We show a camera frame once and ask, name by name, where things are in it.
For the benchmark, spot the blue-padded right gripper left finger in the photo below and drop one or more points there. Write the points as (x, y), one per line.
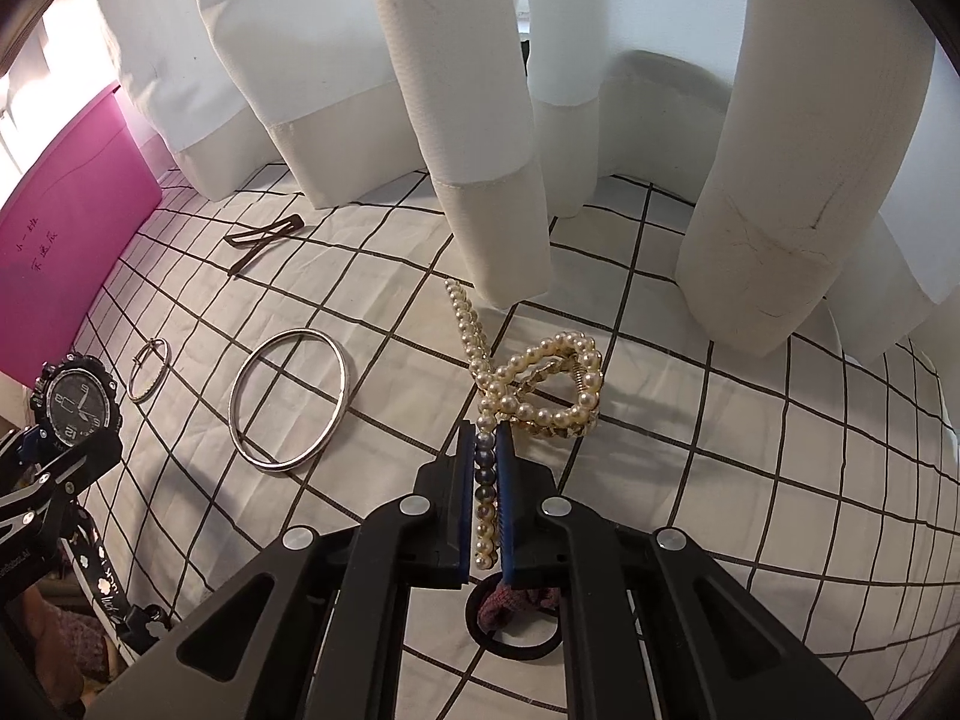
(442, 552)

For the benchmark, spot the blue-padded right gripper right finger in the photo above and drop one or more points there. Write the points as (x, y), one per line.
(529, 554)

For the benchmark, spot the black digital wristwatch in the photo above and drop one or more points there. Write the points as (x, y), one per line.
(71, 400)

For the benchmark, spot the pearl hair claw clip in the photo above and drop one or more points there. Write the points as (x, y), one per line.
(505, 400)

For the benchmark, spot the silver clasp bangle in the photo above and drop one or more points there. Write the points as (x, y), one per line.
(149, 370)

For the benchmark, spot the checkered white bed sheet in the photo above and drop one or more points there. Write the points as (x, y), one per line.
(827, 486)

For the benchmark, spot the plain silver bangle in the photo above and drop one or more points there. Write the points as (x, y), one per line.
(288, 398)

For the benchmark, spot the pink plastic storage bin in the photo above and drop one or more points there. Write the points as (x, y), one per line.
(63, 229)

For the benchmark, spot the brown metal hair clip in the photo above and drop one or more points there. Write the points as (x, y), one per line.
(255, 240)

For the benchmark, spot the white curtain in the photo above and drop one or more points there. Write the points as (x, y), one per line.
(819, 138)

